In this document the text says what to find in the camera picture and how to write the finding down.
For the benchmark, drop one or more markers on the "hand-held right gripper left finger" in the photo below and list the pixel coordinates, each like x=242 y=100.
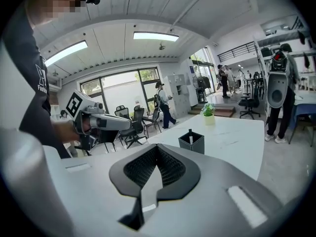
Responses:
x=93 y=194

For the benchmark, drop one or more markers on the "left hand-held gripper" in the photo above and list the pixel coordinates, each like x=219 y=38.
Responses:
x=76 y=105

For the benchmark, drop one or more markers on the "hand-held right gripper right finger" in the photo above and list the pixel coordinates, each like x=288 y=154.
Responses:
x=209 y=206

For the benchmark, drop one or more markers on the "black square box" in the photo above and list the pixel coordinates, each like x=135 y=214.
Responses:
x=195 y=144

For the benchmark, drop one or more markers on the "black marker with white label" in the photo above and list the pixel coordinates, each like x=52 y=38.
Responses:
x=190 y=132

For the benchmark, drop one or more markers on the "person's left forearm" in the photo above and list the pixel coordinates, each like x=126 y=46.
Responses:
x=65 y=131

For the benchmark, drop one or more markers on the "person's left hand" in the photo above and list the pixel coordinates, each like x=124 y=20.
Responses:
x=86 y=126

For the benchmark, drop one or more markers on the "black mesh office chair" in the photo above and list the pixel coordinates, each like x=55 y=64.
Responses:
x=138 y=117
x=122 y=111
x=250 y=102

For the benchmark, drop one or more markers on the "black-framed window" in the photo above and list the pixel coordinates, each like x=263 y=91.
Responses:
x=121 y=90

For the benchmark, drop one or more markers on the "black chair with white cushion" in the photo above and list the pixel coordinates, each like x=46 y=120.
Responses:
x=155 y=115

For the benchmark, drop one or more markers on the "grey metal locker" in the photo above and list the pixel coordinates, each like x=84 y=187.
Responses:
x=175 y=95

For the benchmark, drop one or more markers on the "white marble table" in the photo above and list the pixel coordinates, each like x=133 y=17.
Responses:
x=234 y=137

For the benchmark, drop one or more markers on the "ceiling light panel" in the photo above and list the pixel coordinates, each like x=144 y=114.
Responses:
x=66 y=52
x=155 y=36

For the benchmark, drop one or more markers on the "small potted plant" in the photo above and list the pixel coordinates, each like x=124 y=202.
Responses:
x=208 y=115

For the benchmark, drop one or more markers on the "person's black t-shirt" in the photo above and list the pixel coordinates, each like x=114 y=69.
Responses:
x=27 y=83

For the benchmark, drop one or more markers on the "black standing fan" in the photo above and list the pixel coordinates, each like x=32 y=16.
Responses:
x=196 y=83

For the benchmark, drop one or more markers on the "brown wooden steps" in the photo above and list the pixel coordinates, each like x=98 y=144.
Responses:
x=222 y=111

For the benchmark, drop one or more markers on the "rack of dark jackets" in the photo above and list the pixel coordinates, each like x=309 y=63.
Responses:
x=205 y=83

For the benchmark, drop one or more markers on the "person's head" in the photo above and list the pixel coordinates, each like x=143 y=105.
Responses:
x=49 y=16

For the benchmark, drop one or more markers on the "white shell backpack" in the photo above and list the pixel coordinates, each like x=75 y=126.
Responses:
x=277 y=88

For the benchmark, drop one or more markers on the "black metal railing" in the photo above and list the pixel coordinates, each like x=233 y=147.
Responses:
x=235 y=49

